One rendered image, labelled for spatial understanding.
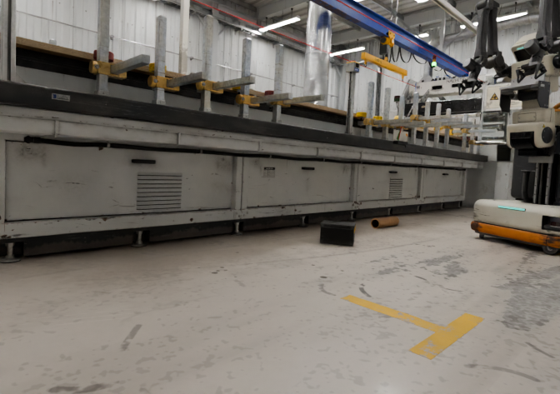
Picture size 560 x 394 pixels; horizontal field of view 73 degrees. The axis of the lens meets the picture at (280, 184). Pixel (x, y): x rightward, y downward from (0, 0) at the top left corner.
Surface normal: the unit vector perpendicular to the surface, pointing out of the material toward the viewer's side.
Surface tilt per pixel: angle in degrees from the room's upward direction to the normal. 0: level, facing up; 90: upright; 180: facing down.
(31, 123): 90
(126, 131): 90
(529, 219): 90
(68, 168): 91
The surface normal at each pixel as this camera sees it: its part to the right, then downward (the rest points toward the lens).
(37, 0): 0.70, 0.07
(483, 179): -0.71, 0.00
